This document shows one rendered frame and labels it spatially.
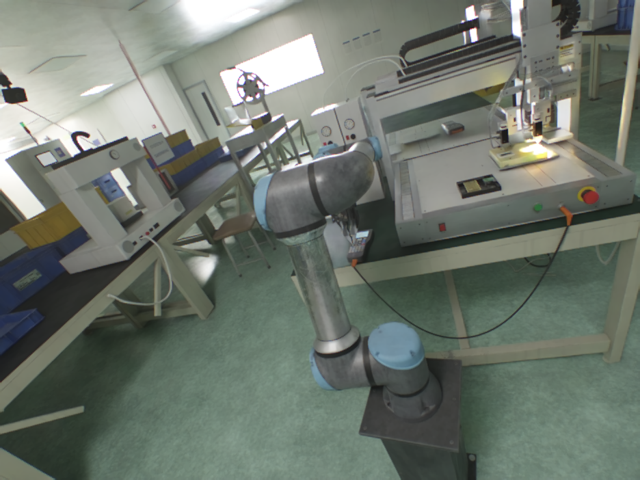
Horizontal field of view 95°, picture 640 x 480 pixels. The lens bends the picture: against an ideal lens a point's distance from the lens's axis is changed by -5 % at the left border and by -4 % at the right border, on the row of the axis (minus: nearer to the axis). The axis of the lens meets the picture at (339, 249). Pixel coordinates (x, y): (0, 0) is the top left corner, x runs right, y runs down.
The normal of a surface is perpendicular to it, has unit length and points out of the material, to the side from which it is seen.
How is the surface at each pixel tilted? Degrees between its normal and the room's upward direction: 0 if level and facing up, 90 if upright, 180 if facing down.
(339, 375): 74
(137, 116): 90
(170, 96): 90
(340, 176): 65
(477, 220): 90
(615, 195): 90
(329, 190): 79
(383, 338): 8
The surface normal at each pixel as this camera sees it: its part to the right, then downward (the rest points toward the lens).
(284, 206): -0.18, 0.30
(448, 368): -0.31, -0.81
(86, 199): 0.94, -0.18
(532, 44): -0.14, 0.56
